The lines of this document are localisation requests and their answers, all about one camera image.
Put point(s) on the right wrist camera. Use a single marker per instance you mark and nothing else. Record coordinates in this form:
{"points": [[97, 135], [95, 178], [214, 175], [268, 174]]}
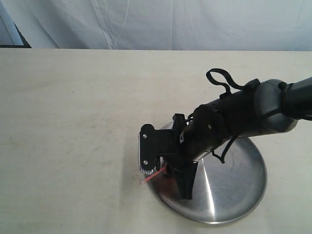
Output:
{"points": [[155, 144]]}

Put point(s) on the white fabric backdrop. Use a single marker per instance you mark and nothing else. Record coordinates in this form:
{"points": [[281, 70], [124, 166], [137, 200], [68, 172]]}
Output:
{"points": [[256, 25]]}

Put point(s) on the thin orange straw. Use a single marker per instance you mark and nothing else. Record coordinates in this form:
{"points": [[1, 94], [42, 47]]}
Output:
{"points": [[148, 178]]}

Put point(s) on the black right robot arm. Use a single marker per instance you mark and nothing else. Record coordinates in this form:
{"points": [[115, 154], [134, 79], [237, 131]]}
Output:
{"points": [[272, 107]]}

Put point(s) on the round silver metal plate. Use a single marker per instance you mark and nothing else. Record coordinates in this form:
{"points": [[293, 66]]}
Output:
{"points": [[222, 193]]}

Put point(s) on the dark frame at backdrop edge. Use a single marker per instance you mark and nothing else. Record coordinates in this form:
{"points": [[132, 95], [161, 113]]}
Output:
{"points": [[10, 36]]}

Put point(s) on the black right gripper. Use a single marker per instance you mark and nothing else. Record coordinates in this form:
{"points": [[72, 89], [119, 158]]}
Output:
{"points": [[206, 131]]}

